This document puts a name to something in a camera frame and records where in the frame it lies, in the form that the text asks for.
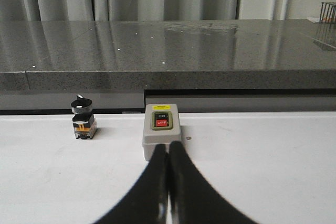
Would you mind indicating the metal wire rack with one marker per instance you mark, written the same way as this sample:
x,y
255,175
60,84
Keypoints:
x,y
328,13

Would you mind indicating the black rotary selector switch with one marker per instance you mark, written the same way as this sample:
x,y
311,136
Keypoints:
x,y
84,122

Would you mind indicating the grey on-off switch box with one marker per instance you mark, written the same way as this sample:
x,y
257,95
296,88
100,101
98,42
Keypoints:
x,y
161,126

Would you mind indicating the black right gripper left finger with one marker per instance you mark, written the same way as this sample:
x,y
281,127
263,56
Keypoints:
x,y
146,201

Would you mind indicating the grey stone counter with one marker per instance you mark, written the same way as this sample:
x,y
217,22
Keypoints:
x,y
206,66

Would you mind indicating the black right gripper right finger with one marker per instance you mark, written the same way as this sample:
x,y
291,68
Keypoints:
x,y
193,199

